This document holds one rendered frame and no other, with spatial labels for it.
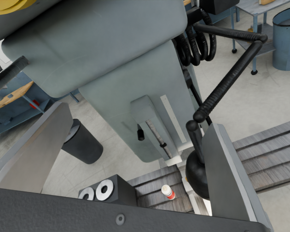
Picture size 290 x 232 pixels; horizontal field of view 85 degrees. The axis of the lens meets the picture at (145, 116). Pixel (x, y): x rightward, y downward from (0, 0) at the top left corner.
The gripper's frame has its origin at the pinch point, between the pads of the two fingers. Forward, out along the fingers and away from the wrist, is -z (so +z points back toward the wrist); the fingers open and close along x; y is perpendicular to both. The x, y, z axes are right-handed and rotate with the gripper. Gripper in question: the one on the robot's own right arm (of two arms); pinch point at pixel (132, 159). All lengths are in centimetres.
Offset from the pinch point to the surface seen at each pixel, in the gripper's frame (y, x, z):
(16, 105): 364, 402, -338
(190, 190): 56, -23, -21
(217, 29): -0.6, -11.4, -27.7
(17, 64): 2.4, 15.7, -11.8
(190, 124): 3.6, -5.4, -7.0
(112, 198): 65, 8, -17
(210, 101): 2.3, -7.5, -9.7
